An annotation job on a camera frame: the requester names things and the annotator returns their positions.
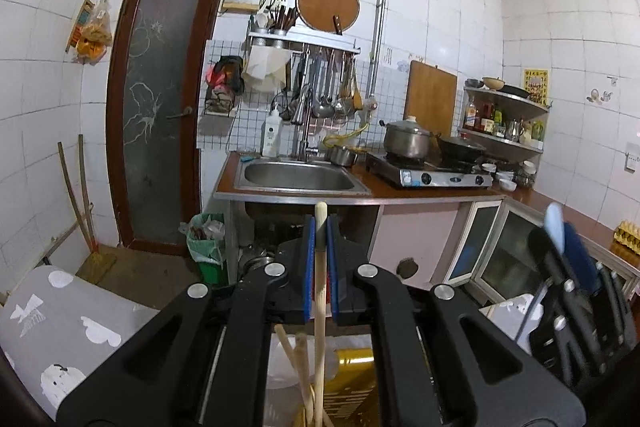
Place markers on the rectangular wooden cutting board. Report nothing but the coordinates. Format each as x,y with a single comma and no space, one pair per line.
431,97

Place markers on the egg tray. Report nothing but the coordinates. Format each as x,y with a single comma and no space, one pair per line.
627,237

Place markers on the white soap bottle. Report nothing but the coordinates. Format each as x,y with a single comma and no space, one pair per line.
271,134

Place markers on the glass jar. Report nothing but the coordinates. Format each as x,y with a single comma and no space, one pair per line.
526,174

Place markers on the steel wall rack shelf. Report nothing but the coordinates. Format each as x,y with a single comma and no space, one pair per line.
300,41

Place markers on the brown frosted glass door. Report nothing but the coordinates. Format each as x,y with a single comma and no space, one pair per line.
155,107

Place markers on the steel faucet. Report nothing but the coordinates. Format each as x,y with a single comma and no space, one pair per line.
304,127

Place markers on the white bowls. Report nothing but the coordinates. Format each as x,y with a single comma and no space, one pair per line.
502,179

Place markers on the white wall socket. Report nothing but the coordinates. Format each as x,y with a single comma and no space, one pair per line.
633,157

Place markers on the hanging bag with orange contents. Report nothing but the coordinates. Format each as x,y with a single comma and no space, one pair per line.
92,37

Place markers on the steel corner shelf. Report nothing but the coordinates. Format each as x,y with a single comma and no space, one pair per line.
505,139

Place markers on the hanging white plastic bag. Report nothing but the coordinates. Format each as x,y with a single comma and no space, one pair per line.
265,69

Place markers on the beige bowl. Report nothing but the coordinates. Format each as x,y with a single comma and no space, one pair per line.
493,83

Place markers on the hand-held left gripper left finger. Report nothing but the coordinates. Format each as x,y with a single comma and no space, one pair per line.
310,272

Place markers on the brown sauce bottle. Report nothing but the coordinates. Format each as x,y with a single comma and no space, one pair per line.
470,113

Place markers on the steel gas stove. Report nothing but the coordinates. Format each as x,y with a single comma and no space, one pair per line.
430,177

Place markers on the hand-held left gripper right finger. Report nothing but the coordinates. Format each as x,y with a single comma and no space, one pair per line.
333,277

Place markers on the yellow wall poster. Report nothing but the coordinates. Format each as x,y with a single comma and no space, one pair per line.
535,87

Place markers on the red sauce bottle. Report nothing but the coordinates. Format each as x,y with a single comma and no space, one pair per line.
487,118

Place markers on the round wooden board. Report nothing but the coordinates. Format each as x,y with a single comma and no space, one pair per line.
325,2

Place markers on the light wooden chopstick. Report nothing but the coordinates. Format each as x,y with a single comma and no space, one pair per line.
304,357
292,357
320,267

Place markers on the black wok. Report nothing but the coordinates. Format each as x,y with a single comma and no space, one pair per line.
462,149

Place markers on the black pan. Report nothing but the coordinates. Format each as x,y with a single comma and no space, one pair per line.
516,91

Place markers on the steel sink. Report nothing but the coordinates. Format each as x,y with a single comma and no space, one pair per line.
295,177

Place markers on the row of hanging steel ladles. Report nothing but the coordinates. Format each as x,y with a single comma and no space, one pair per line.
325,87

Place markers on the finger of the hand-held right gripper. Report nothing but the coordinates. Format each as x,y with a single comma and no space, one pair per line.
580,252
555,277

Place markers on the green trash bin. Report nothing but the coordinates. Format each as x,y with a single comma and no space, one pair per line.
207,252

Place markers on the grey patterned tablecloth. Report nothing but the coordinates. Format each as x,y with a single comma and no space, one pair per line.
60,337

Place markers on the small steel saucepan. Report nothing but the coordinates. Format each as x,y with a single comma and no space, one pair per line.
341,156

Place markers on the wall hooks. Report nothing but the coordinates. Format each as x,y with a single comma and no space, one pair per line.
599,97

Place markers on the yellow cardboard box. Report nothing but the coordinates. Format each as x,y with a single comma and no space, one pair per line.
352,382

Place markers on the kitchen counter cabinet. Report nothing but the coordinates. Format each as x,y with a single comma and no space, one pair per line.
415,232

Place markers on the green jar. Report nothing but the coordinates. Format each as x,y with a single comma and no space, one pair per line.
538,131

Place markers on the grey vertical wall pipe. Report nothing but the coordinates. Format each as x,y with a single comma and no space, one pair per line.
381,7

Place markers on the steel cooking pot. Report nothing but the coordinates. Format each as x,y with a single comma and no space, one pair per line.
407,139

